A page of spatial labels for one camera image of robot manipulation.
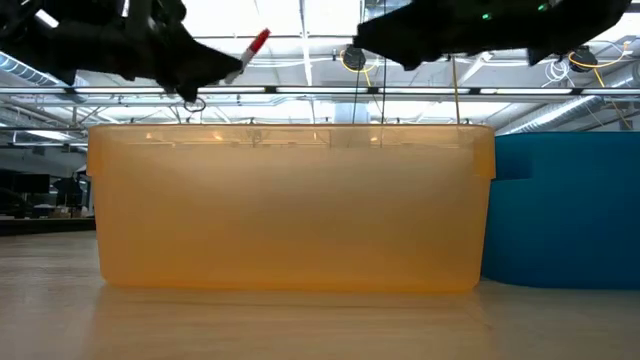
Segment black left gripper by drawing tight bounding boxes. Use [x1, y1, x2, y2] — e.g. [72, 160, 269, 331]
[29, 0, 245, 104]

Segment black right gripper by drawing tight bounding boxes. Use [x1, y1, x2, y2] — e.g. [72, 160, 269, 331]
[352, 0, 556, 72]

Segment red capped marker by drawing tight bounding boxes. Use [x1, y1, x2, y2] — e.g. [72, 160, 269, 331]
[222, 28, 273, 86]

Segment orange translucent plastic bin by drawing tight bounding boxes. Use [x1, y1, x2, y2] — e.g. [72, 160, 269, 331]
[85, 123, 497, 294]

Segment dark background desks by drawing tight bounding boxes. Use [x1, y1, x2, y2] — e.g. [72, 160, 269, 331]
[29, 169, 96, 221]

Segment teal plastic bin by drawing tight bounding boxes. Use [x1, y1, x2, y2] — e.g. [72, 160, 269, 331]
[480, 131, 640, 291]

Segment black ceiling cable reel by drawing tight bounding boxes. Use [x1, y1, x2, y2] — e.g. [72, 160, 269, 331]
[341, 45, 369, 73]
[568, 45, 600, 75]

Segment silver ventilation duct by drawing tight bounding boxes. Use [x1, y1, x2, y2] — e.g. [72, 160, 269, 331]
[0, 49, 91, 104]
[494, 62, 640, 136]

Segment black aluminium table frame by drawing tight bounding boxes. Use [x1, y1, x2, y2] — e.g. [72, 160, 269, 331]
[0, 216, 97, 236]

